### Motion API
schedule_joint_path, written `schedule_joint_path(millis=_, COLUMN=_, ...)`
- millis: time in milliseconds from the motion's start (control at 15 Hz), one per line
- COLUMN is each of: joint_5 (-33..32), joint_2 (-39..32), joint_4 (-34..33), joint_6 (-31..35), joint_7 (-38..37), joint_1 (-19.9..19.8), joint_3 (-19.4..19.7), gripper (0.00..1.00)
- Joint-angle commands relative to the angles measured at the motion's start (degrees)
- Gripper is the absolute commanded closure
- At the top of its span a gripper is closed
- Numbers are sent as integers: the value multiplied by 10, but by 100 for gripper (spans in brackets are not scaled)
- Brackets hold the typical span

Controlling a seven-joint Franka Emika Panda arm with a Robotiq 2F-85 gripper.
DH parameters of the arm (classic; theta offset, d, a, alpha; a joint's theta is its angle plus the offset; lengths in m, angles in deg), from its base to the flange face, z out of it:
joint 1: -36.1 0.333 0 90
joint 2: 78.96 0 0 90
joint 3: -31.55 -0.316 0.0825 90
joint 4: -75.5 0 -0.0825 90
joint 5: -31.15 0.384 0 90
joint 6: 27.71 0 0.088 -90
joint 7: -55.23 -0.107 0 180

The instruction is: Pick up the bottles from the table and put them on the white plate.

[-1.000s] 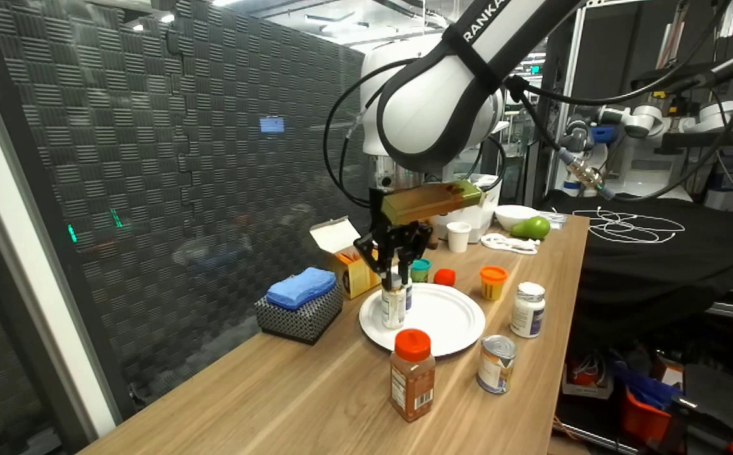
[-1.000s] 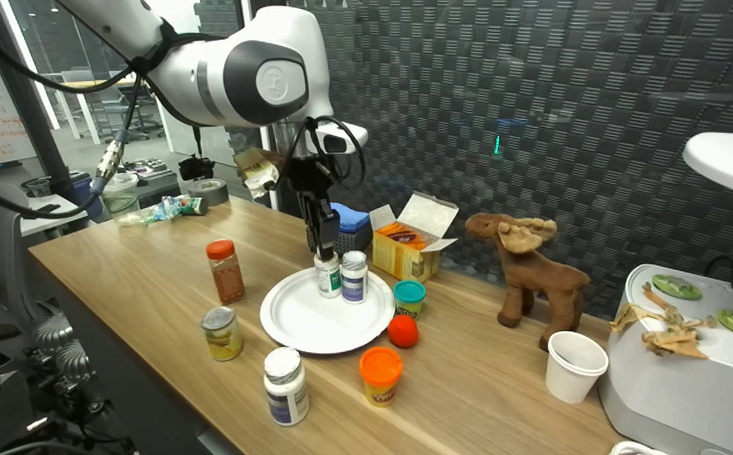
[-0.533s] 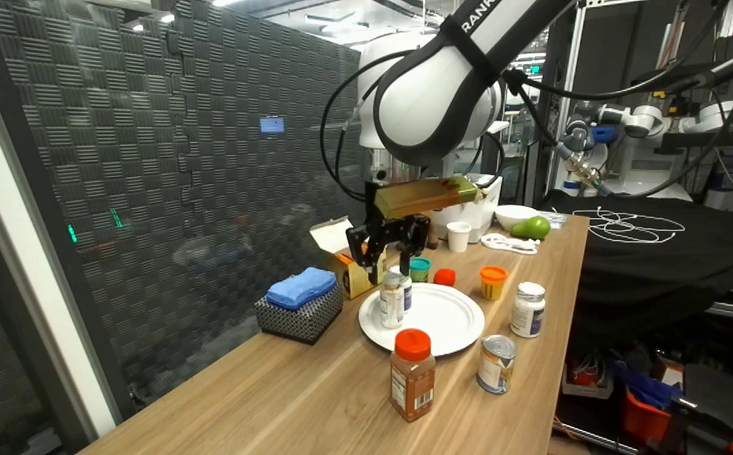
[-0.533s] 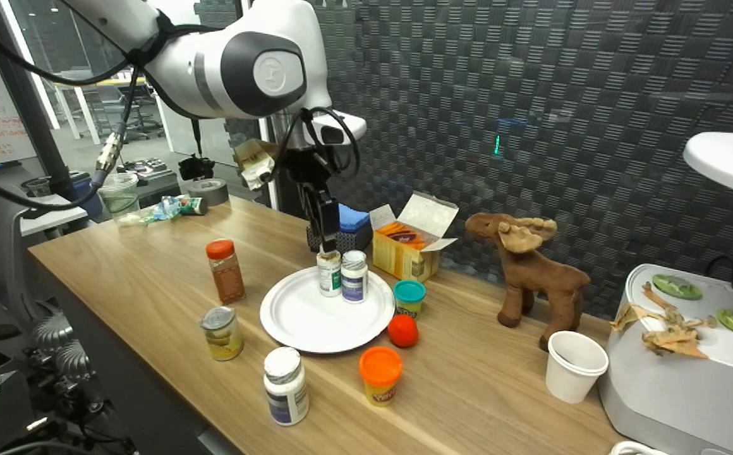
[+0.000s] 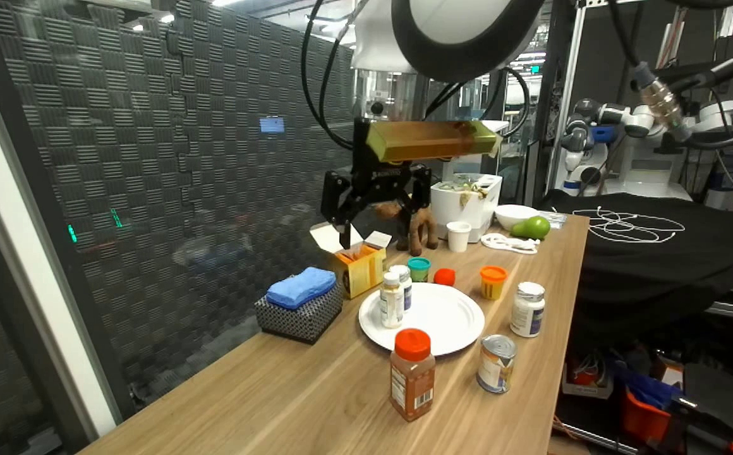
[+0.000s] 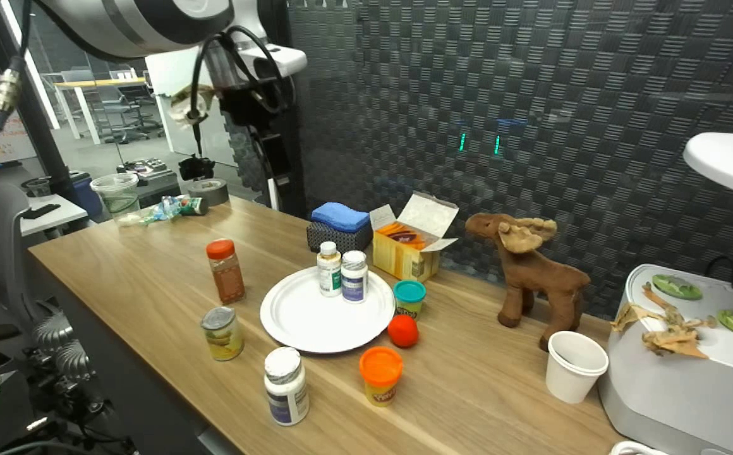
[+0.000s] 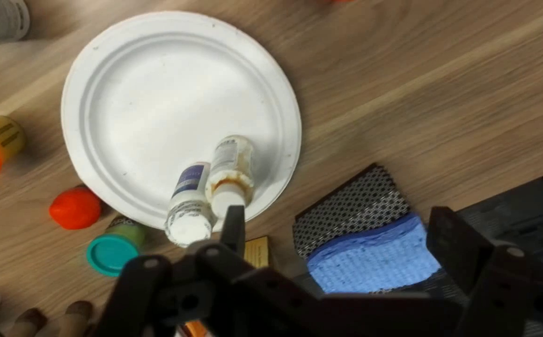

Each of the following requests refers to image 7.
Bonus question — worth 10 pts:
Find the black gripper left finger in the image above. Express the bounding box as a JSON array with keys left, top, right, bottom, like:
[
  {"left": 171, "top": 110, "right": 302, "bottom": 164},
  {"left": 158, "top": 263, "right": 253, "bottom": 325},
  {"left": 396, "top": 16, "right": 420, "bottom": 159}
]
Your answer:
[{"left": 94, "top": 203, "right": 268, "bottom": 337}]

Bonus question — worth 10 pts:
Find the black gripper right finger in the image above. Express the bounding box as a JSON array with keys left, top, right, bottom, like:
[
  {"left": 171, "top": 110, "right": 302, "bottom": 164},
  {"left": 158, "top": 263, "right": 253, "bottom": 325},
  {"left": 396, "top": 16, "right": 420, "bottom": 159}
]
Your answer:
[{"left": 427, "top": 205, "right": 543, "bottom": 337}]

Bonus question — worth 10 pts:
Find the small white bottle blue label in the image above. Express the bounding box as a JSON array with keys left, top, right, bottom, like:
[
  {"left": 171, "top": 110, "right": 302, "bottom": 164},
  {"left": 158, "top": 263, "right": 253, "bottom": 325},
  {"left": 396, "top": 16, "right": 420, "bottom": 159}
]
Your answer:
[{"left": 163, "top": 159, "right": 218, "bottom": 248}]

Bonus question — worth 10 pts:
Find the small white bottle cream label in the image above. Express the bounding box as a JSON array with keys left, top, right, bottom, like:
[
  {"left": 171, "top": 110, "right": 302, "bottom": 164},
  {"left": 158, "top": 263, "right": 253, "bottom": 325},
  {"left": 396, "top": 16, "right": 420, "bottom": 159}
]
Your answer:
[{"left": 205, "top": 132, "right": 257, "bottom": 233}]

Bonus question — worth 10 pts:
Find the small tub teal lid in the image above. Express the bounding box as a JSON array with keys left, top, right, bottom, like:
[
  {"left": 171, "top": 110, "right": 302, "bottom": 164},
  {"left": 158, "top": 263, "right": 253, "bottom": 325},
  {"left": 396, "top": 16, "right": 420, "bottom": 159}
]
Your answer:
[{"left": 85, "top": 213, "right": 148, "bottom": 278}]

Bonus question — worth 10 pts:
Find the white paper plate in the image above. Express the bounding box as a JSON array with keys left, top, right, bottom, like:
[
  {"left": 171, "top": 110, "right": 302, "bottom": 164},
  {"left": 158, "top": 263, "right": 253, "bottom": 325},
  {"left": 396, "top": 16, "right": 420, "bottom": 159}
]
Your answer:
[{"left": 60, "top": 9, "right": 304, "bottom": 230}]

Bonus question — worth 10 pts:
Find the open yellow cardboard box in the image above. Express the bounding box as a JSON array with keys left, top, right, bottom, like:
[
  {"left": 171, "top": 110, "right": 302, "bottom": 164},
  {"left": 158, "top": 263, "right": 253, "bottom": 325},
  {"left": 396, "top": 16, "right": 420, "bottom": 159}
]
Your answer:
[{"left": 242, "top": 233, "right": 272, "bottom": 269}]

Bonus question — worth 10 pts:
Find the blue box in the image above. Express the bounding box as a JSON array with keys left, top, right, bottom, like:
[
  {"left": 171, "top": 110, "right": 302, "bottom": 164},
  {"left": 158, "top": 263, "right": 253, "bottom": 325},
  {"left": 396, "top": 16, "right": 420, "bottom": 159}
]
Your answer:
[{"left": 306, "top": 213, "right": 444, "bottom": 295}]

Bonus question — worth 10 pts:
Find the brown moose plush toy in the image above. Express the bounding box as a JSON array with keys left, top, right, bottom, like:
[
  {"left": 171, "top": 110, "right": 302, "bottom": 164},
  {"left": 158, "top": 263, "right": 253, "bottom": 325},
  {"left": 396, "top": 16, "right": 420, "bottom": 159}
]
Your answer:
[{"left": 8, "top": 299, "right": 96, "bottom": 337}]

